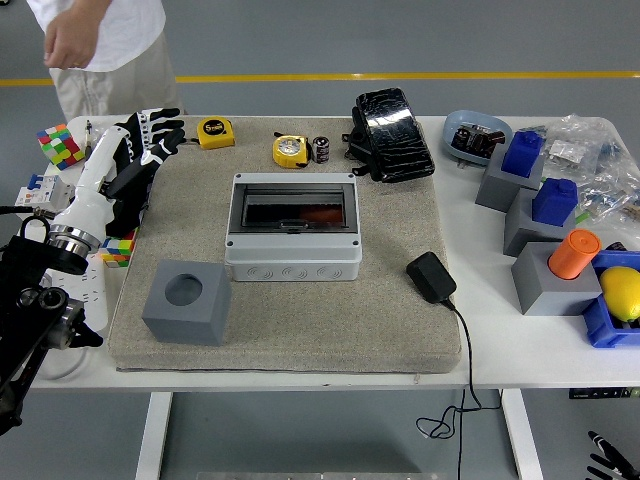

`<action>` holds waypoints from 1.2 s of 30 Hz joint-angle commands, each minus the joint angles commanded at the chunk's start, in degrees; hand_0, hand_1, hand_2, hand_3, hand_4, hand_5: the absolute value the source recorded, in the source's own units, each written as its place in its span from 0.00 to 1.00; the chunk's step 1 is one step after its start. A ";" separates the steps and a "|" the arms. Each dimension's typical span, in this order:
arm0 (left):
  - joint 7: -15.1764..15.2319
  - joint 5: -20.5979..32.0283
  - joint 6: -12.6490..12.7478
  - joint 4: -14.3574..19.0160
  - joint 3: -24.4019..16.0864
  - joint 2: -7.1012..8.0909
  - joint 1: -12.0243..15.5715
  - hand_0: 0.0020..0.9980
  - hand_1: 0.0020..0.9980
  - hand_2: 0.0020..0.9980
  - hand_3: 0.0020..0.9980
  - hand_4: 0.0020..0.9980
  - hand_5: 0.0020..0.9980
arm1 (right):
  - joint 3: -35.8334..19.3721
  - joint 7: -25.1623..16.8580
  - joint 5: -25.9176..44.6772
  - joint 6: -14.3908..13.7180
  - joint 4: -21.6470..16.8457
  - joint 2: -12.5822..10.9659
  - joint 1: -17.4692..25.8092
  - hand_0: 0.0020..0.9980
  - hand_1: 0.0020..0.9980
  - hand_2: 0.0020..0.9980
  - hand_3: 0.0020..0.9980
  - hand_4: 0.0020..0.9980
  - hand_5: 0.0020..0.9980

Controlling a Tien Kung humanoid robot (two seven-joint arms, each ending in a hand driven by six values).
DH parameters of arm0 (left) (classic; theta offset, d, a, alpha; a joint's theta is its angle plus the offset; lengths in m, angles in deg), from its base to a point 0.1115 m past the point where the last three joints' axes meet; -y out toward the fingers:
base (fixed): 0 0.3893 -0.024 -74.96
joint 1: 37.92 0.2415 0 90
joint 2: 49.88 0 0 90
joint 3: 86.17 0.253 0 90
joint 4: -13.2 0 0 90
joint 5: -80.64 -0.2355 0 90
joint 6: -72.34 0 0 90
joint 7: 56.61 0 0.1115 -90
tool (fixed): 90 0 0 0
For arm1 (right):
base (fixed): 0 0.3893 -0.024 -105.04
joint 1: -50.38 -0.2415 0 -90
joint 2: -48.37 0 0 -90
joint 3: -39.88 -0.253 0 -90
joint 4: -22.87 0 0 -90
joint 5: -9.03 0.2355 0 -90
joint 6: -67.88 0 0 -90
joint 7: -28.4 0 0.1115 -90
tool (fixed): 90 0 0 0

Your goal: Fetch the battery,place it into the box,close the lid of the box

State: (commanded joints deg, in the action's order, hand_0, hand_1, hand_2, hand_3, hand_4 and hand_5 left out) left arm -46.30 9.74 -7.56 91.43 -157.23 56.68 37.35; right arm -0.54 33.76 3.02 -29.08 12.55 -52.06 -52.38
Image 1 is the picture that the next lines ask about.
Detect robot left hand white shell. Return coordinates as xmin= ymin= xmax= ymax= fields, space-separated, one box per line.
xmin=49 ymin=107 xmax=187 ymax=241

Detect robot right hand black fingers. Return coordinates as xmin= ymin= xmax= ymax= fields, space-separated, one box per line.
xmin=584 ymin=430 xmax=640 ymax=480

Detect person's right hand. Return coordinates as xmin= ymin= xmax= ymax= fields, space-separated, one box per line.
xmin=43 ymin=13 xmax=101 ymax=71

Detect orange cylinder battery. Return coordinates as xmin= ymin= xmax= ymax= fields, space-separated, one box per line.
xmin=299 ymin=205 xmax=345 ymax=225
xmin=548 ymin=228 xmax=603 ymax=281

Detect large colourful puzzle cube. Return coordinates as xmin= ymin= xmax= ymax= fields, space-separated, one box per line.
xmin=35 ymin=123 xmax=86 ymax=171

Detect white circuit breaker blue switches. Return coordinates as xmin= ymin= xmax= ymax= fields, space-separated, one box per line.
xmin=14 ymin=172 xmax=76 ymax=209

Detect person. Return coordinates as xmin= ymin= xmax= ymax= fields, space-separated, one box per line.
xmin=25 ymin=0 xmax=185 ymax=121

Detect black table control panel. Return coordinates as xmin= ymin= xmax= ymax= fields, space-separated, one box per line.
xmin=568 ymin=387 xmax=640 ymax=401

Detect small colourful puzzle cube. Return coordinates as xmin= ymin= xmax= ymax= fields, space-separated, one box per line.
xmin=98 ymin=227 xmax=139 ymax=270

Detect white table leg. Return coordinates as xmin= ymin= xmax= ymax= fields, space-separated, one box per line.
xmin=134 ymin=391 xmax=174 ymax=480
xmin=502 ymin=389 xmax=544 ymax=480

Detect yellow 5m tape measure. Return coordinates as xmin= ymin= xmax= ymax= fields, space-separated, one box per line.
xmin=197 ymin=117 xmax=236 ymax=150

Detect white power strip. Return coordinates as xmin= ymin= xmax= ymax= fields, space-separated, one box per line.
xmin=79 ymin=252 xmax=109 ymax=332

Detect blue plastic bin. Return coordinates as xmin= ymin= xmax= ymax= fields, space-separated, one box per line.
xmin=581 ymin=249 xmax=640 ymax=349

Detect yellow lemon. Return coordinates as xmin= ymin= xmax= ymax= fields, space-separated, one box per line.
xmin=599 ymin=266 xmax=640 ymax=324

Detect grey block with round hole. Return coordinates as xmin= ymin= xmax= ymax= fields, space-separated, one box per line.
xmin=141 ymin=258 xmax=233 ymax=347

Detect grey block holder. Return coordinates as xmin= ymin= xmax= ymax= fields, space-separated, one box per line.
xmin=503 ymin=188 xmax=581 ymax=259
xmin=510 ymin=242 xmax=604 ymax=316
xmin=474 ymin=144 xmax=547 ymax=214

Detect yellow tape measure chrome face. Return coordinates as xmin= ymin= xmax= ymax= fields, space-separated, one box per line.
xmin=272 ymin=133 xmax=314 ymax=169

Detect grey-brown mat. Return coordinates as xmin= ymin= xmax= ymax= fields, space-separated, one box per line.
xmin=108 ymin=115 xmax=464 ymax=375

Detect black power adapter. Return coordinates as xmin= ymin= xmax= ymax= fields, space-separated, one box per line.
xmin=405 ymin=251 xmax=459 ymax=305

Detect blue bottle-shaped block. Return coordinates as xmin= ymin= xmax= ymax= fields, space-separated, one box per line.
xmin=501 ymin=130 xmax=545 ymax=179
xmin=532 ymin=178 xmax=580 ymax=227

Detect clear bags of components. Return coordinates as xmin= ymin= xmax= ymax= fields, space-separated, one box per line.
xmin=537 ymin=113 xmax=640 ymax=224

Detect glossy black pouch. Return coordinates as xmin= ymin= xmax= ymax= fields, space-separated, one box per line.
xmin=342 ymin=88 xmax=437 ymax=184

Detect small bag of white parts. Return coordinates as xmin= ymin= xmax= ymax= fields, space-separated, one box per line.
xmin=544 ymin=139 xmax=586 ymax=164

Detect dark electronic parts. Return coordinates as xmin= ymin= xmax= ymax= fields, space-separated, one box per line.
xmin=451 ymin=123 xmax=506 ymax=160

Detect light blue bowl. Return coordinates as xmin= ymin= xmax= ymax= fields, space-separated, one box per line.
xmin=443 ymin=109 xmax=515 ymax=169

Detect black adapter cord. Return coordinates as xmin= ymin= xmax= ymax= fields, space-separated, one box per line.
xmin=415 ymin=297 xmax=504 ymax=480

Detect white power strip cable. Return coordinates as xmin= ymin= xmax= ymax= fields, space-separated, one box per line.
xmin=37 ymin=344 xmax=92 ymax=380

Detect grey electrical enclosure box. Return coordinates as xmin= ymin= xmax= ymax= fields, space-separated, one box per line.
xmin=223 ymin=172 xmax=364 ymax=282

